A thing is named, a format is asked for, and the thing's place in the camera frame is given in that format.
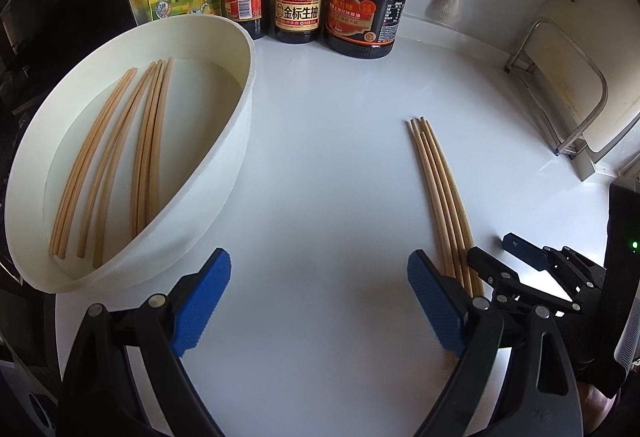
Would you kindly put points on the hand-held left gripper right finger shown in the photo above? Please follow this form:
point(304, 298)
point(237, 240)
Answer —
point(435, 302)

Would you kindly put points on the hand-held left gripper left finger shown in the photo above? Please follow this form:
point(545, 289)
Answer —
point(202, 302)

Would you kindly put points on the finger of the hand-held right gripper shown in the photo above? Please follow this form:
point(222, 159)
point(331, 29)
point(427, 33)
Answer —
point(492, 267)
point(525, 249)

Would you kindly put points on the white plastic basin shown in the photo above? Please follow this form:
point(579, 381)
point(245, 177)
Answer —
point(210, 177)

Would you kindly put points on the bundle of wooden chopsticks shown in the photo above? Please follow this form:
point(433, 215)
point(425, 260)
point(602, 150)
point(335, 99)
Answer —
point(145, 157)

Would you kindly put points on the metal rack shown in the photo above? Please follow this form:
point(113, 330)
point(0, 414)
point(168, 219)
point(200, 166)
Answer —
point(570, 147)

